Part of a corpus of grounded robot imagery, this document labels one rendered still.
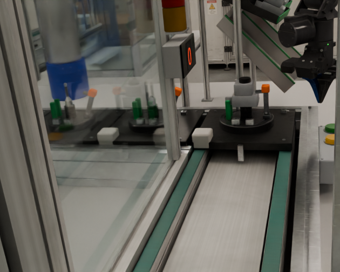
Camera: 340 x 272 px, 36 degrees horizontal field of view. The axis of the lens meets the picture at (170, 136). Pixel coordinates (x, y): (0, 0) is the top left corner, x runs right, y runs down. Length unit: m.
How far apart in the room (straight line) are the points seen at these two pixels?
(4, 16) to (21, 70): 0.06
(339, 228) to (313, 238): 0.43
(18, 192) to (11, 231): 0.02
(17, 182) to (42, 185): 0.37
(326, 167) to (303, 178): 0.10
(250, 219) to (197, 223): 0.11
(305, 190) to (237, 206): 0.14
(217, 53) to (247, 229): 4.60
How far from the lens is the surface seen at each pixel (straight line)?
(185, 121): 1.41
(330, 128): 1.32
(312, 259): 0.86
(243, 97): 1.31
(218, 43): 5.52
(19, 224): 0.26
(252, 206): 1.08
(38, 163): 0.61
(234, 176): 1.21
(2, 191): 0.25
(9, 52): 0.58
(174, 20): 1.09
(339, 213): 0.48
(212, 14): 5.47
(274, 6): 1.52
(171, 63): 1.08
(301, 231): 0.93
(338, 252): 0.50
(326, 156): 1.20
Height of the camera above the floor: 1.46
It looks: 22 degrees down
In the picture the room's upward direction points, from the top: 6 degrees counter-clockwise
